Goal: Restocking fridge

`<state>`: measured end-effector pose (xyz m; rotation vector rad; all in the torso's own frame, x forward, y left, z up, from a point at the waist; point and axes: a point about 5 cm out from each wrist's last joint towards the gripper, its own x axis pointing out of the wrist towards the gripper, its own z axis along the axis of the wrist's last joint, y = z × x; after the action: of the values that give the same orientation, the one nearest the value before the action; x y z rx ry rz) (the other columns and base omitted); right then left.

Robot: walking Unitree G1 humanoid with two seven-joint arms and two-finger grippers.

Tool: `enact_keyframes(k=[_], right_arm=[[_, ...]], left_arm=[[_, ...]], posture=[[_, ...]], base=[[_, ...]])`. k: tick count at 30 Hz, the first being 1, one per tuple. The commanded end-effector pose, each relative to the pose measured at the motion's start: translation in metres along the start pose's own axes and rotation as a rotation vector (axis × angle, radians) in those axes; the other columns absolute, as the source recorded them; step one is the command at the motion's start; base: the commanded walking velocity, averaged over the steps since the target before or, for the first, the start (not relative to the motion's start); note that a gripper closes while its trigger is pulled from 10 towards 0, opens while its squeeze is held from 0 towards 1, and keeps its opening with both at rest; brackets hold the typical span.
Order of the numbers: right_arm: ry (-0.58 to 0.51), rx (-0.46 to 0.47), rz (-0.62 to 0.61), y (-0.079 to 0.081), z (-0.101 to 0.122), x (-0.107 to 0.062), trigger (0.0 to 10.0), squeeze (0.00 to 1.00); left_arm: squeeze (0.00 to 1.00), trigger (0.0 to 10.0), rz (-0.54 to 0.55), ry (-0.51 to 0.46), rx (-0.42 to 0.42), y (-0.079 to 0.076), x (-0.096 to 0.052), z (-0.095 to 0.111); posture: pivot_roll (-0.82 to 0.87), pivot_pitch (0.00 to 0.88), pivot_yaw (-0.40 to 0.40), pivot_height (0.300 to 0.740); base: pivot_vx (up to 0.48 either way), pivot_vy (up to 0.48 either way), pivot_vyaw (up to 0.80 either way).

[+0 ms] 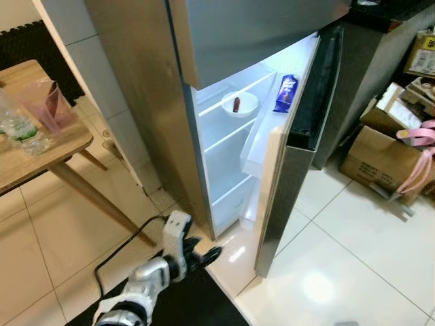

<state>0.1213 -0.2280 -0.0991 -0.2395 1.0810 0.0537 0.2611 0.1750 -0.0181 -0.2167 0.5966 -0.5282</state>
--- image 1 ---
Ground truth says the black floor mat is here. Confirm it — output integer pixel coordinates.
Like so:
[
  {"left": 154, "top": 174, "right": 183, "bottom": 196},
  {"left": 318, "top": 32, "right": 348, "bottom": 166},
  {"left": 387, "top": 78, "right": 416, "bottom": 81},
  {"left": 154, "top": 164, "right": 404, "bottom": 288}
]
[{"left": 65, "top": 261, "right": 249, "bottom": 326}]

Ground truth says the cardboard tray of tubes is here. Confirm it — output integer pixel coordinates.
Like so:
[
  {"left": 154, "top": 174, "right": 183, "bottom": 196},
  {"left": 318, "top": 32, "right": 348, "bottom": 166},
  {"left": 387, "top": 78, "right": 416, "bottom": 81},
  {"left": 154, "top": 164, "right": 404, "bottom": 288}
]
[{"left": 401, "top": 76, "right": 435, "bottom": 117}]

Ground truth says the clear fridge door shelf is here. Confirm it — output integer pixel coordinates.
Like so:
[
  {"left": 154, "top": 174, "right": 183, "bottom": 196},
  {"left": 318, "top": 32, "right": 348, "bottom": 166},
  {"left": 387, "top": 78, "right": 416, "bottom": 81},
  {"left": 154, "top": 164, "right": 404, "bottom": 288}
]
[{"left": 239, "top": 109, "right": 288, "bottom": 179}]

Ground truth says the stainless steel fridge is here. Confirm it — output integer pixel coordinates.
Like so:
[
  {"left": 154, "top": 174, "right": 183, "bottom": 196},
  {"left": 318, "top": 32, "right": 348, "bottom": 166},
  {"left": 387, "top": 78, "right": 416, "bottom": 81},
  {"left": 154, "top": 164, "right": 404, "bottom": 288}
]
[{"left": 85, "top": 0, "right": 320, "bottom": 238}]

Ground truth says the clear pink cup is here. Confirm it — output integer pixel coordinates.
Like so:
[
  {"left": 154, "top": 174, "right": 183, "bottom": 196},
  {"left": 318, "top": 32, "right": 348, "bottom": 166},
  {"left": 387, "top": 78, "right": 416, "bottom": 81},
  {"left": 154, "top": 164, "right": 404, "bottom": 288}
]
[{"left": 17, "top": 78, "right": 74, "bottom": 133}]

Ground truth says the large black foam mat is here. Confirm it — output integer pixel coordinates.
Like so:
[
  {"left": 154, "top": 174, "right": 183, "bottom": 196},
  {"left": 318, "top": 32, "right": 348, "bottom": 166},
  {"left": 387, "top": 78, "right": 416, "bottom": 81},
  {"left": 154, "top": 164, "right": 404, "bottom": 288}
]
[{"left": 0, "top": 20, "right": 86, "bottom": 106}]

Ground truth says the carton with yellow labels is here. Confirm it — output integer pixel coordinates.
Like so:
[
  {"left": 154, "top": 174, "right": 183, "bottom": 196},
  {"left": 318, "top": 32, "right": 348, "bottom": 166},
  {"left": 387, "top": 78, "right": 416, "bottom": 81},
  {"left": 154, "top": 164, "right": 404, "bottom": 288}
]
[{"left": 404, "top": 31, "right": 435, "bottom": 77}]

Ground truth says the big printed brown carton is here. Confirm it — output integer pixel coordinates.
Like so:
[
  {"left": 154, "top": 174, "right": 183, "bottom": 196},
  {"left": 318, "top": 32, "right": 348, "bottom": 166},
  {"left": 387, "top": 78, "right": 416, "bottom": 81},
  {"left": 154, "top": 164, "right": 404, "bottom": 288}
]
[{"left": 340, "top": 126, "right": 425, "bottom": 199}]

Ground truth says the small white bowl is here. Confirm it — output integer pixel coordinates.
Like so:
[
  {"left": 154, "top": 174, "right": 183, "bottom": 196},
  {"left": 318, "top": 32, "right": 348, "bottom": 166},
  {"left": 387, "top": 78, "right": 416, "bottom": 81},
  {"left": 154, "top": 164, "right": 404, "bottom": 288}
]
[{"left": 222, "top": 91, "right": 260, "bottom": 119}]

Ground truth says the grey metal bar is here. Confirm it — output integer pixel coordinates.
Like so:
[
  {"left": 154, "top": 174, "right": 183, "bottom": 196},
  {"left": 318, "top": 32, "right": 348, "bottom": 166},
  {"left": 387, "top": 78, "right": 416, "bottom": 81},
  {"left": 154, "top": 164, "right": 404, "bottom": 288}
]
[{"left": 370, "top": 180, "right": 415, "bottom": 218}]

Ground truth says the light wooden table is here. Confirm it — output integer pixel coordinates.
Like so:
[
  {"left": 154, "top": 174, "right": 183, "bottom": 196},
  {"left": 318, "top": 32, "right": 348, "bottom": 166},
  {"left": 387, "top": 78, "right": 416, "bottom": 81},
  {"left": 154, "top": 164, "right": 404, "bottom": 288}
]
[{"left": 0, "top": 60, "right": 158, "bottom": 249}]

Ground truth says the steel freezer door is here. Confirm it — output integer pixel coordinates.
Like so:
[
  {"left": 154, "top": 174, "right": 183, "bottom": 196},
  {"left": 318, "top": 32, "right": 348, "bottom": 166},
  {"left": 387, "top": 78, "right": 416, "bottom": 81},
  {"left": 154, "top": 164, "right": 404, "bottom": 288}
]
[{"left": 168, "top": 0, "right": 354, "bottom": 90}]

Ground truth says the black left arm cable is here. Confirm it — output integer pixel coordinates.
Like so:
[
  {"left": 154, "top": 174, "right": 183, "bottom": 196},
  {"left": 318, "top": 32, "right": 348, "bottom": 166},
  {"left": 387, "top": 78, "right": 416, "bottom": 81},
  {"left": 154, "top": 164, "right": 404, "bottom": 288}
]
[{"left": 93, "top": 215, "right": 169, "bottom": 301}]

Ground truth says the carton with white panel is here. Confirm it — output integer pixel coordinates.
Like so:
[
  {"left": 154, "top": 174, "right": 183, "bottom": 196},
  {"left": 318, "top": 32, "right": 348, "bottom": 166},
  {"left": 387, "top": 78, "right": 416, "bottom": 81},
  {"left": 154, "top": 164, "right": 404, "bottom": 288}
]
[{"left": 360, "top": 83, "right": 423, "bottom": 137}]

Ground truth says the blue chocolate bar pack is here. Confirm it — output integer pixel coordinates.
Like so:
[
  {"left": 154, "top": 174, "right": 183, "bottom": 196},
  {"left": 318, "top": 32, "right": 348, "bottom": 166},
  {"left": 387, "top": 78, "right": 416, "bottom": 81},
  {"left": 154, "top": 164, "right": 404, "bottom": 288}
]
[{"left": 273, "top": 74, "right": 300, "bottom": 113}]

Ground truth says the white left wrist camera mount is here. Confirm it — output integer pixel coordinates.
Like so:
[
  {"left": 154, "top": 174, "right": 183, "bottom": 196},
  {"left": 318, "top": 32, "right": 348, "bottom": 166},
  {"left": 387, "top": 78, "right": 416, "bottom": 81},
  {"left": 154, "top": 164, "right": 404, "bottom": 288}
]
[{"left": 162, "top": 210, "right": 195, "bottom": 262}]

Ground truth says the teal cap water bottle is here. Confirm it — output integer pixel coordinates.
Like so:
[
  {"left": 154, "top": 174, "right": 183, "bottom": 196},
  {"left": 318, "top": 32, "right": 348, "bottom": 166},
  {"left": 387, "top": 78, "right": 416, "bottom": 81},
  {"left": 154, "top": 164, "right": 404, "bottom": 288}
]
[{"left": 0, "top": 87, "right": 54, "bottom": 156}]

